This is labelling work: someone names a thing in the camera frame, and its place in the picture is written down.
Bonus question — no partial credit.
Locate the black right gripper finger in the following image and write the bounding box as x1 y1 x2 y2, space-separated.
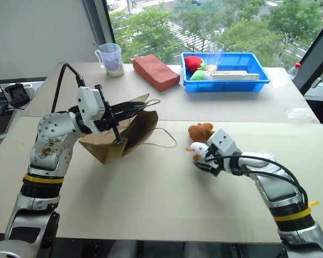
193 160 214 173

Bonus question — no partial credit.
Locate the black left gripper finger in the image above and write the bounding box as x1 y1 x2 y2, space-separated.
113 101 149 110
115 106 146 122

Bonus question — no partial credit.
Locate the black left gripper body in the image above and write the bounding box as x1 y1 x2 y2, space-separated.
94 84 128 146

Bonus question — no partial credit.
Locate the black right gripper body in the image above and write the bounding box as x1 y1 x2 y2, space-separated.
203 146 222 177

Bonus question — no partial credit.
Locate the white plush toy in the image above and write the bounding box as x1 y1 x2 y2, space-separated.
184 141 209 163

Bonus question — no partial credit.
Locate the brown paper bag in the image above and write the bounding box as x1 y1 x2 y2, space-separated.
78 92 178 165

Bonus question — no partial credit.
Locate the brown plush toy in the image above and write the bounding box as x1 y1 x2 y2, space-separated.
188 122 216 142

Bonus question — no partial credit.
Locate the green plush toy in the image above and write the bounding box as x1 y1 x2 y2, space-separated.
190 70 211 82

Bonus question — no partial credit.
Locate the red strawberry plush toy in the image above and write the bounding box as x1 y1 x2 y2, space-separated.
184 55 207 73

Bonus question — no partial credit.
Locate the red brick block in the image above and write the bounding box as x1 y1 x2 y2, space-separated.
132 54 181 92

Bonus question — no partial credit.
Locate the clear plastic measuring cup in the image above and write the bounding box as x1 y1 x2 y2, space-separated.
94 42 125 77

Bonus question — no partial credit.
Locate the metal stirring spoon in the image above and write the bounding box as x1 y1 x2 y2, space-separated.
92 41 123 67

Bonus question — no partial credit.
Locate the blue plastic bin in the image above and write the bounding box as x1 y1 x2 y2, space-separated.
180 52 271 93

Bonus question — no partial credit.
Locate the white flat box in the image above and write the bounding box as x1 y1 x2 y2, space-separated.
209 69 260 81

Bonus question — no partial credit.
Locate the black power adapter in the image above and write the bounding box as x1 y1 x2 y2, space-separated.
4 83 31 108

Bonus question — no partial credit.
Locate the clear plastic wrap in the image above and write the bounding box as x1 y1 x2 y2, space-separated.
285 106 314 121

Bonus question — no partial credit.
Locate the dark tablet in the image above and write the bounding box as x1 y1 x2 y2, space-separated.
0 109 15 135

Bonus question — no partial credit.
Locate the plastic bottle with red cap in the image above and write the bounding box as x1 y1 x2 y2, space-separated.
287 62 304 81

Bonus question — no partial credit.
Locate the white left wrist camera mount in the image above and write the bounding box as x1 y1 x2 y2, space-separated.
76 86 106 136

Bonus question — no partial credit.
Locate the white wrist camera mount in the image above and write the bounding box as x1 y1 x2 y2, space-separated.
76 86 106 136
207 128 243 162

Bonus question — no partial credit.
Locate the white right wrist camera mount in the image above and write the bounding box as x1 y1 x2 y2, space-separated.
207 128 243 162

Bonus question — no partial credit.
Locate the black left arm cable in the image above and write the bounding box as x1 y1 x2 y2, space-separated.
51 62 87 113

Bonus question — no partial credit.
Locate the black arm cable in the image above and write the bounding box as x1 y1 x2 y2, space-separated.
205 152 310 208
51 62 87 113

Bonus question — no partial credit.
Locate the black window frame post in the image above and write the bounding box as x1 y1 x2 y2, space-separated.
298 21 323 97
81 0 116 65

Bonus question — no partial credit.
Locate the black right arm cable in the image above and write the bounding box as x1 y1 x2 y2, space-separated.
205 152 310 208

